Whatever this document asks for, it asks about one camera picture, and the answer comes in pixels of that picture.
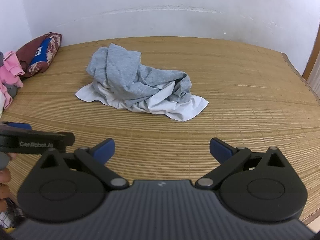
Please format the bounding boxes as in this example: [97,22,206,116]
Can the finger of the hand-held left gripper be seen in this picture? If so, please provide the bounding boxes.
[0,121,32,132]

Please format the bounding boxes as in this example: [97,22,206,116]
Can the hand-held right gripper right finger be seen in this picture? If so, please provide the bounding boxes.
[195,137,288,190]

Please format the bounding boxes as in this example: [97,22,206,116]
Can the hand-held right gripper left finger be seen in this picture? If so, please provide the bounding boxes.
[37,138,130,190]

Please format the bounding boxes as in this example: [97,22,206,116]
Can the grey and white shirt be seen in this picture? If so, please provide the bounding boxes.
[75,43,209,122]

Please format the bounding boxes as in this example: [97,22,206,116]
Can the person's left hand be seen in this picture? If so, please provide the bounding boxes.
[0,153,17,213]

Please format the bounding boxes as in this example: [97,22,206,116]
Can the pink garment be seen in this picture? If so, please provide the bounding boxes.
[0,51,26,110]

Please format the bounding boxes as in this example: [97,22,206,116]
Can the maroon printed cloth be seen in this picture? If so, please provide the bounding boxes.
[16,32,63,78]

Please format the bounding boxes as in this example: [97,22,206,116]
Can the plaid cloth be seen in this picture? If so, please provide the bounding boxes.
[0,199,25,233]

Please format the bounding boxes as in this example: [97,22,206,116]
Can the wooden door frame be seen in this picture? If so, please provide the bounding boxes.
[302,26,320,79]

